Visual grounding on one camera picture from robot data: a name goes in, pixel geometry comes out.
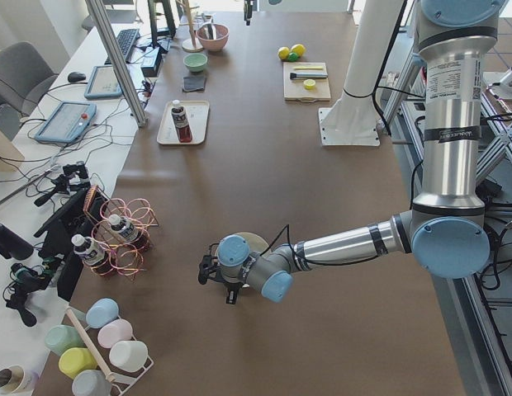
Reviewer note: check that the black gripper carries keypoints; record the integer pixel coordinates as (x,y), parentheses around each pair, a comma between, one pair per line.
(229,285)
(248,11)

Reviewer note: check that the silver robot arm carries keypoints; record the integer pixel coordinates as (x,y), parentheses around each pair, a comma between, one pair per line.
(443,229)

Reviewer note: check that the cream serving tray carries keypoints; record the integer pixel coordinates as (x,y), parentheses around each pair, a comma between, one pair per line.
(197,115)

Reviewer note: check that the dark drink bottle on tray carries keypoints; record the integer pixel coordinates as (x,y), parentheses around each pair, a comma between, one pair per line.
(181,122)

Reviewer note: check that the pink bowl with ice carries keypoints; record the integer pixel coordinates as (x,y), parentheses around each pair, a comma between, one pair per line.
(212,36)

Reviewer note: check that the yellow lemon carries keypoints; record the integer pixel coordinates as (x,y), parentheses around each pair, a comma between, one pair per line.
(298,49)
(283,52)

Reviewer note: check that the wooden mug tree stand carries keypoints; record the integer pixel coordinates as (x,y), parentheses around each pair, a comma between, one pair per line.
(191,45)

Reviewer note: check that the green lime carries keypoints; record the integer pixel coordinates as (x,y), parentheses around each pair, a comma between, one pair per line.
(292,57)

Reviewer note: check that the mint green bowl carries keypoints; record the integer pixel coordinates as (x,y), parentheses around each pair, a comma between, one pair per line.
(195,62)

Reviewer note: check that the yellow peeler tool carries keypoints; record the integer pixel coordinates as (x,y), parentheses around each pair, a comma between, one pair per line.
(308,67)

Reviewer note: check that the dark bottle in rack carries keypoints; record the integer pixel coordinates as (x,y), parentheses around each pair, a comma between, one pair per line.
(92,254)
(128,232)

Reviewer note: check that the wooden cutting board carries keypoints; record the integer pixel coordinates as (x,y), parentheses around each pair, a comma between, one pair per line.
(293,90)

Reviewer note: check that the dark grey cloth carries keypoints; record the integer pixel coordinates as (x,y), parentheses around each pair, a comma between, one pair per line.
(194,83)

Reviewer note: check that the halved lemon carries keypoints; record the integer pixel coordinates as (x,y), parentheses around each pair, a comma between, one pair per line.
(309,84)

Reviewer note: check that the pink cup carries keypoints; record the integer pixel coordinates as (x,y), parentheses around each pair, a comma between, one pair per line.
(113,332)

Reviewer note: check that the blue cup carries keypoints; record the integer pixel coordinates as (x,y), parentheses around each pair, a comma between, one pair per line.
(102,313)

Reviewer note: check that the white cup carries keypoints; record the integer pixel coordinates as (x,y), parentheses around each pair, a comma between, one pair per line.
(129,355)

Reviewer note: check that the black keyboard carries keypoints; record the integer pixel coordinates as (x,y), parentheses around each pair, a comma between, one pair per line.
(126,41)

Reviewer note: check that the black tablet stand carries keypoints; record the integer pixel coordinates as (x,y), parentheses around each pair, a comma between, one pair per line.
(78,215)

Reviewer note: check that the grey cup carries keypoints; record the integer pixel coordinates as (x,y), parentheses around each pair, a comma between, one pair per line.
(91,383)

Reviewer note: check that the yellow cup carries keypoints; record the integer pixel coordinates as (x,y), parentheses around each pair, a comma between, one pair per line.
(76,360)

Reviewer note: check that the green cup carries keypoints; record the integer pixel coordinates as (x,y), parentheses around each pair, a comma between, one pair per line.
(60,338)

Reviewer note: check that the blue teach pendant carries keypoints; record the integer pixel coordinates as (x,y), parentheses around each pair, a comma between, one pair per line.
(67,123)
(102,84)

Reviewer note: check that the black computer mouse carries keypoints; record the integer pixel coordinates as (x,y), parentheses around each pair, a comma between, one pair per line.
(76,77)

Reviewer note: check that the metal lined paper cup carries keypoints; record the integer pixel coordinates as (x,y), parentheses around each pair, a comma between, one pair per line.
(16,379)

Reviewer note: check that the grey office chair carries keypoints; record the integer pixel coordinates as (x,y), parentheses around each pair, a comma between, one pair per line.
(25,78)

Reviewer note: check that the grey handled knife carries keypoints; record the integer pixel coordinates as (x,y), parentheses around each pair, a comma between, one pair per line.
(304,76)

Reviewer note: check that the copper wire bottle rack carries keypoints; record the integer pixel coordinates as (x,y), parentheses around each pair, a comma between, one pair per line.
(125,260)

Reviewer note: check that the white wire cup rack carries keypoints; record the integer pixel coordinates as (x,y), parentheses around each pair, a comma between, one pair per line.
(121,381)

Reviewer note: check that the aluminium frame post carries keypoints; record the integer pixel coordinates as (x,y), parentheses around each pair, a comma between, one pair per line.
(101,20)

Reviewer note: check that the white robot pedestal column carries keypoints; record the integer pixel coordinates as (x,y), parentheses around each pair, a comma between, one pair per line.
(352,120)

